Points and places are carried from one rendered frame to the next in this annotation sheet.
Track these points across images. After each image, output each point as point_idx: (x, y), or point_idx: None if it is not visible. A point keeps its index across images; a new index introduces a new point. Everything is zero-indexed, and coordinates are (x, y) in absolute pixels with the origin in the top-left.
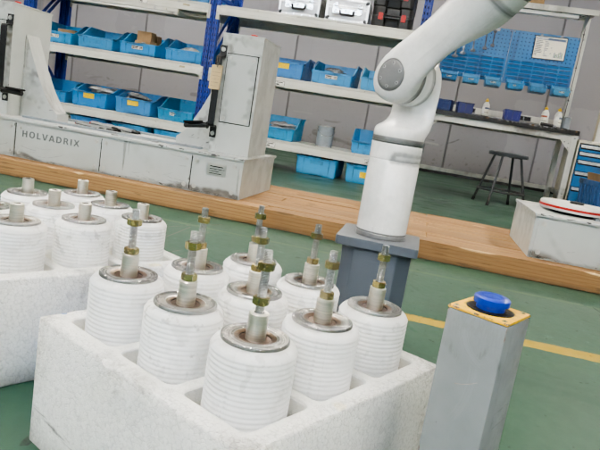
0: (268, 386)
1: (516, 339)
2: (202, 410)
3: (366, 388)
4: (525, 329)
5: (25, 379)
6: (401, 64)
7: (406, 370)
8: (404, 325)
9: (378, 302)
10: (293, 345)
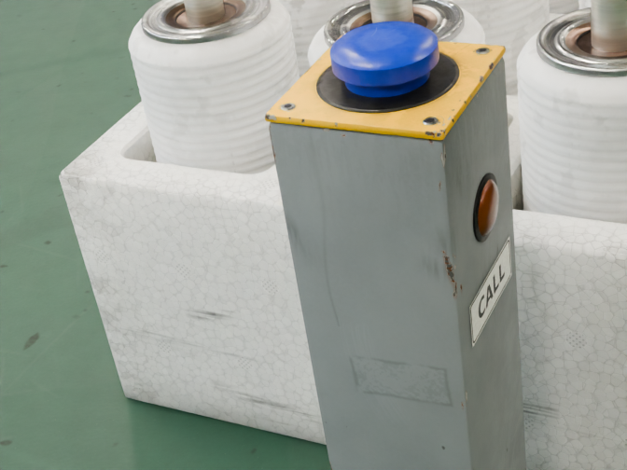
0: (150, 96)
1: (365, 183)
2: None
3: None
4: (423, 172)
5: None
6: None
7: (613, 230)
8: (595, 104)
9: (594, 26)
10: (217, 45)
